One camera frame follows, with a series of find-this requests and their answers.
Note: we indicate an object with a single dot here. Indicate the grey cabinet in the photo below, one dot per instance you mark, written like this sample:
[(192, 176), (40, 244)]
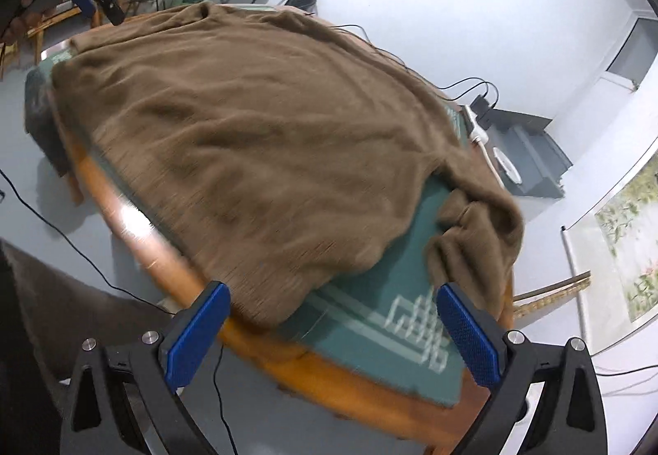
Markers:
[(529, 152)]

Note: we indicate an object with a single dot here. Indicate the black power adapter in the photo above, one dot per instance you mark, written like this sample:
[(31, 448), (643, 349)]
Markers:
[(482, 103)]

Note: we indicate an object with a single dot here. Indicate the white power strip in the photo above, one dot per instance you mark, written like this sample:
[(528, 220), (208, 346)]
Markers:
[(475, 126)]

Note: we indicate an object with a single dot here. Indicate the wooden stick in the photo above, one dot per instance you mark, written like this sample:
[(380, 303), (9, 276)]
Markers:
[(555, 290)]

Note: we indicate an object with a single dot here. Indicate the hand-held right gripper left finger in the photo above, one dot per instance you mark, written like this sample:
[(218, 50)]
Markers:
[(198, 334)]

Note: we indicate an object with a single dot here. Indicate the white round disc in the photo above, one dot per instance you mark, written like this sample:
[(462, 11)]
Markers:
[(506, 166)]

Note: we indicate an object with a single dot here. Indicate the grey door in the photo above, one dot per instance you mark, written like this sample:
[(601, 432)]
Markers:
[(635, 54)]

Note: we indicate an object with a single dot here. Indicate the brown fleece garment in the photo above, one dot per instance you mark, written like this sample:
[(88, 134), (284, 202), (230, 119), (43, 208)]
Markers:
[(257, 126)]

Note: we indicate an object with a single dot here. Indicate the hanging scroll painting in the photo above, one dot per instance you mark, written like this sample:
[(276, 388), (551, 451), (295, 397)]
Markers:
[(627, 249)]

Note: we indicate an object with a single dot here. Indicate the wooden table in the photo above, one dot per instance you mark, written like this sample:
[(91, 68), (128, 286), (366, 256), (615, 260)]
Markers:
[(349, 383)]

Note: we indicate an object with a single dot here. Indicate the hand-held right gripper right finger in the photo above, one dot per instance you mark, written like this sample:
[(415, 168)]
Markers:
[(468, 337)]

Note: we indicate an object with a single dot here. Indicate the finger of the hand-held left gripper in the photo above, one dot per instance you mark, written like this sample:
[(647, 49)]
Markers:
[(83, 3), (114, 8)]

